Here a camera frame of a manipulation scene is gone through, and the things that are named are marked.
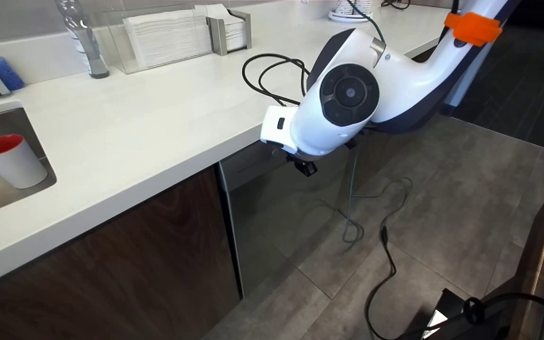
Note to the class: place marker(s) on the metal napkin holder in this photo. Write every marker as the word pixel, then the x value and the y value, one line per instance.
pixel 216 34

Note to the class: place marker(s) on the black power adapter box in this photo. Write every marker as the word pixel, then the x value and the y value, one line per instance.
pixel 452 303

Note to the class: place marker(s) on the white round appliance base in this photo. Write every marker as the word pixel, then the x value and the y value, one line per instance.
pixel 348 14

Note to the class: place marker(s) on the wide dark wood cabinet front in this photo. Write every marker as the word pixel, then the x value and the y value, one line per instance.
pixel 127 270

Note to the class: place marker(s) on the white napkins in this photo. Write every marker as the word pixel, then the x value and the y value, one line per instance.
pixel 231 29

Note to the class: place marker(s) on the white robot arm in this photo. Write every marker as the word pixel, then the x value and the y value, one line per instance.
pixel 411 82

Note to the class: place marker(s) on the white cup red inside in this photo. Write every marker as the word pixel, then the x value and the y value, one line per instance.
pixel 18 165

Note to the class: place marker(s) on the clear acrylic towel tray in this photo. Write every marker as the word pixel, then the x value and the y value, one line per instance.
pixel 114 49

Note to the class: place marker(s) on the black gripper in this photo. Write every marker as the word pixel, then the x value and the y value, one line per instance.
pixel 303 165

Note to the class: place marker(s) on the white dish rack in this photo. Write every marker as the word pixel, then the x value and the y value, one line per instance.
pixel 165 38

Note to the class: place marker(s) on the tall chrome faucet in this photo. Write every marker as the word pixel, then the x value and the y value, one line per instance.
pixel 86 38

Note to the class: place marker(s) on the stainless steel dishwasher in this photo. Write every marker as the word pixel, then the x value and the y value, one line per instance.
pixel 273 233

